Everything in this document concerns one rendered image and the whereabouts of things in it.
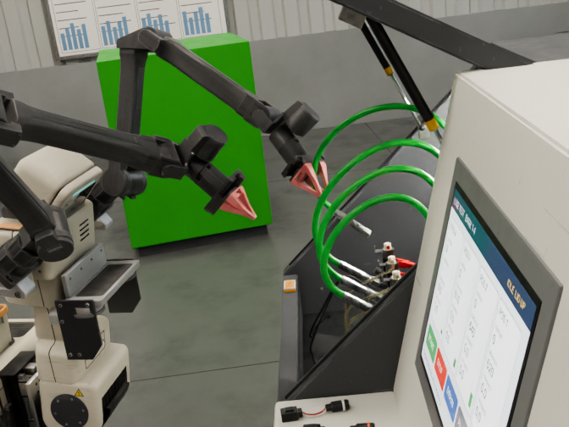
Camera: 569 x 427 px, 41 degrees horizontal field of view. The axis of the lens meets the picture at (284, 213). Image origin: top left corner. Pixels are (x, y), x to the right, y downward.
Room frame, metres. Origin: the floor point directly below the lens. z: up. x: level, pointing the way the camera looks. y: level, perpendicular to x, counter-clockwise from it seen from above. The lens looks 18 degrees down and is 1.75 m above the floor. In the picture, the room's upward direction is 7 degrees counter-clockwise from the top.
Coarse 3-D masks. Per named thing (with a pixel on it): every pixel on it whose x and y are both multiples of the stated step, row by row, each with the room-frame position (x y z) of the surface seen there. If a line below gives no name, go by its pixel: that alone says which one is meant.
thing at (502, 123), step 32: (544, 64) 1.17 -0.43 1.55; (480, 96) 1.03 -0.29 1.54; (512, 96) 0.97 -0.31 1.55; (544, 96) 0.94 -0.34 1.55; (448, 128) 1.18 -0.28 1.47; (480, 128) 1.00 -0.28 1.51; (512, 128) 0.86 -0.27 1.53; (544, 128) 0.78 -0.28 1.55; (448, 160) 1.14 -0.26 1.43; (480, 160) 0.96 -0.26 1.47; (512, 160) 0.83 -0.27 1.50; (544, 160) 0.73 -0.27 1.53; (448, 192) 1.10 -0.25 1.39; (512, 192) 0.81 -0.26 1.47; (544, 192) 0.71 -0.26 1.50; (544, 224) 0.69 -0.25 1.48; (544, 256) 0.67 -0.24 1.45; (416, 288) 1.19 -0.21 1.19; (416, 320) 1.15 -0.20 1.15; (416, 352) 1.10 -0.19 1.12; (416, 384) 1.06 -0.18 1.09; (544, 384) 0.60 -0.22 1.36; (416, 416) 1.02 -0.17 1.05; (544, 416) 0.58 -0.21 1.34
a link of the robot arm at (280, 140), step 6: (282, 126) 1.81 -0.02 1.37; (288, 126) 1.79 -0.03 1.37; (276, 132) 1.80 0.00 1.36; (282, 132) 1.79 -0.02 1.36; (288, 132) 1.79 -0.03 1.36; (294, 132) 1.79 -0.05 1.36; (270, 138) 1.81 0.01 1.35; (276, 138) 1.79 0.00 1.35; (282, 138) 1.78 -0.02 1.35; (288, 138) 1.78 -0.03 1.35; (294, 138) 1.78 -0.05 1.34; (276, 144) 1.79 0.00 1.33; (282, 144) 1.78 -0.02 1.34
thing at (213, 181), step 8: (208, 168) 1.61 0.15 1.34; (216, 168) 1.61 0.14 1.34; (208, 176) 1.59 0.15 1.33; (216, 176) 1.59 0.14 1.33; (224, 176) 1.60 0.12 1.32; (232, 176) 1.58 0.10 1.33; (200, 184) 1.60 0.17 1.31; (208, 184) 1.59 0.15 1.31; (216, 184) 1.58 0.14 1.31; (224, 184) 1.57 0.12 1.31; (208, 192) 1.59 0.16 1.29; (216, 192) 1.58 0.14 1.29; (224, 192) 1.60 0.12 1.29
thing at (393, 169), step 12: (384, 168) 1.41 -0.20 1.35; (396, 168) 1.40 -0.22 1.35; (408, 168) 1.40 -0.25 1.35; (360, 180) 1.41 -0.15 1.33; (432, 180) 1.40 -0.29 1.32; (348, 192) 1.41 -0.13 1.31; (336, 204) 1.41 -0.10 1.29; (324, 216) 1.42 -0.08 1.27; (324, 228) 1.41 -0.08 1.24; (336, 276) 1.41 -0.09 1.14; (360, 288) 1.41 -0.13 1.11
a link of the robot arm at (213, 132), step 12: (192, 132) 1.59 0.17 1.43; (204, 132) 1.57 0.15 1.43; (216, 132) 1.60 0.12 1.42; (180, 144) 1.61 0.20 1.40; (192, 144) 1.58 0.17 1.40; (204, 144) 1.58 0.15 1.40; (216, 144) 1.57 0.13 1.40; (180, 156) 1.60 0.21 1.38; (192, 156) 1.57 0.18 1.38; (204, 156) 1.59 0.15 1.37; (168, 168) 1.55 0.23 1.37; (180, 168) 1.56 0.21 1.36
